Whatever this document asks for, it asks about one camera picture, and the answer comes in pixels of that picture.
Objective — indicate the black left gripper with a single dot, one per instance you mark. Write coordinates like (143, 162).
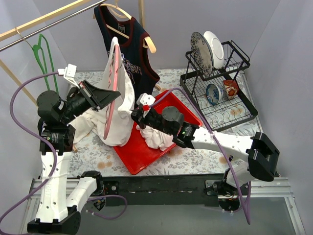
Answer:
(90, 95)

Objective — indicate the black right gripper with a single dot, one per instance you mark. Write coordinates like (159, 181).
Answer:
(141, 117)

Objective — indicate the white tank top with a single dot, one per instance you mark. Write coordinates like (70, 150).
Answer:
(156, 139)
(112, 124)

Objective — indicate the pink plastic hanger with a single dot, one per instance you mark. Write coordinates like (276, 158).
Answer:
(113, 80)

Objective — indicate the green plastic hanger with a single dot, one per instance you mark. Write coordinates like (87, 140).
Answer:
(42, 54)

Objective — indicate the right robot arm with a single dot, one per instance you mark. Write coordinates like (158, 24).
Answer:
(259, 154)

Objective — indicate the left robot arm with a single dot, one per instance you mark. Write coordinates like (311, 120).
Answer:
(59, 213)

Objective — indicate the wooden jersey hanger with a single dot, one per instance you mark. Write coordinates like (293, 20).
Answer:
(113, 21)

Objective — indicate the red plastic tray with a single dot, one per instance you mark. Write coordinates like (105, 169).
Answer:
(146, 146)

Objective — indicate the navy basketball jersey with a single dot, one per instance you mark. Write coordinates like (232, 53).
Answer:
(138, 68)

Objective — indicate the blue patterned bowl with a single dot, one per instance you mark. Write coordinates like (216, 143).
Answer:
(214, 94)

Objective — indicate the floral table mat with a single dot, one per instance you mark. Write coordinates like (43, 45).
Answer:
(91, 154)

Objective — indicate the blue floral plate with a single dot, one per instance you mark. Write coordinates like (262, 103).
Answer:
(202, 53)

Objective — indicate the red patterned bowl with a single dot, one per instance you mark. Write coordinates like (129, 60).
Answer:
(231, 88)

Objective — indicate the white plate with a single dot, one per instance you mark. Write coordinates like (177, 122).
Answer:
(217, 49)

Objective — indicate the wooden clothes rack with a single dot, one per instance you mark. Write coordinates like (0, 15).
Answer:
(53, 14)

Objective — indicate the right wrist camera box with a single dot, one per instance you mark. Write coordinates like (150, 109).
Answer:
(146, 100)

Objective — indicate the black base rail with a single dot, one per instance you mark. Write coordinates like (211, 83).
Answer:
(199, 189)

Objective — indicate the black wire dish rack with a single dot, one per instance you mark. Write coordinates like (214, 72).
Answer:
(229, 112)

